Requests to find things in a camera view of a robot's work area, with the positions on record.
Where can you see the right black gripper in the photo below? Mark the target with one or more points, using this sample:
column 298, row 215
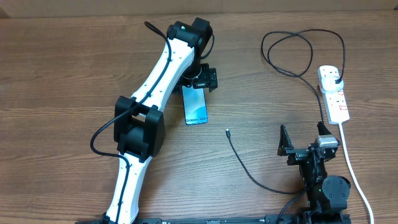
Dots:
column 295, row 154

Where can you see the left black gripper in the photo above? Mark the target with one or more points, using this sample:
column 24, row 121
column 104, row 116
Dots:
column 208, row 78

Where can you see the white power strip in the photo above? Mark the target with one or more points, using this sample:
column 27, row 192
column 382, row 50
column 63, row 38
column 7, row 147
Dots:
column 335, row 103

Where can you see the Samsung Galaxy smartphone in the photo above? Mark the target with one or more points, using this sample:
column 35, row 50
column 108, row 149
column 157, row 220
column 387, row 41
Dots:
column 194, row 106

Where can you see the white charger plug adapter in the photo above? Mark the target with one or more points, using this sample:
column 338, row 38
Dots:
column 331, row 84

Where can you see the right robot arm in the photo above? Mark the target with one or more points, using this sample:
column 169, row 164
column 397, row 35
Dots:
column 327, row 195

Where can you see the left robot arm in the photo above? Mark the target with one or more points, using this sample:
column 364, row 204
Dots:
column 139, row 126

